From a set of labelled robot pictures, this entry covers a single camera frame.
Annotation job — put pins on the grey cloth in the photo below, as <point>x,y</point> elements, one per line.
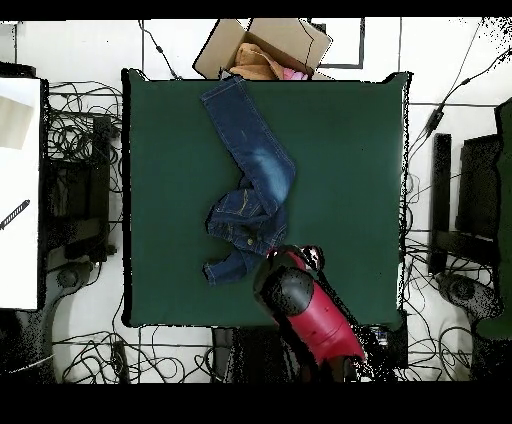
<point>224,74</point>

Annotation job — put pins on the brown cardboard box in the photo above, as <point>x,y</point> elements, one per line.
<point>216,52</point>

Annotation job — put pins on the slim black power strip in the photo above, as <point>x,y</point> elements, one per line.
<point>120,360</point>

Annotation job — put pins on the white desk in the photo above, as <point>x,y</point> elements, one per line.
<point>20,260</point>

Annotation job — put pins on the black flat panel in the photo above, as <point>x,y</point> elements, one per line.
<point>478,188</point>

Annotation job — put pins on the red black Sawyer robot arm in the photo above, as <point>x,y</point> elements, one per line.
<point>316,316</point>

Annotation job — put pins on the grey chair base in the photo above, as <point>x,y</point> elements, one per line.
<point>68,277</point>

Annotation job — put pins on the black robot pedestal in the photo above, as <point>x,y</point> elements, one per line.
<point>248,356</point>

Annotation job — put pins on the black upright bar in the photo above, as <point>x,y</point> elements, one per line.
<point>441,192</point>

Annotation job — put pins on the blue denim jeans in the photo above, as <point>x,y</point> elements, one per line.
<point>256,160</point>

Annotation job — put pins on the beige box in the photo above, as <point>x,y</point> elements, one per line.
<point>14,124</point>

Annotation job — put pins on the black metal stand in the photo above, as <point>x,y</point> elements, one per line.
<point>100,160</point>

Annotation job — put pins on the pink cloth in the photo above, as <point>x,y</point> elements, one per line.
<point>294,74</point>

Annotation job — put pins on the dark green table cloth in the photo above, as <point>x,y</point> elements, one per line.
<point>340,180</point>

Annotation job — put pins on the orange towel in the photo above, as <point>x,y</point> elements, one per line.
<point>252,64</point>

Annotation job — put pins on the black ribbed strip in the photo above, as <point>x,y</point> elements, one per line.
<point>16,213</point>

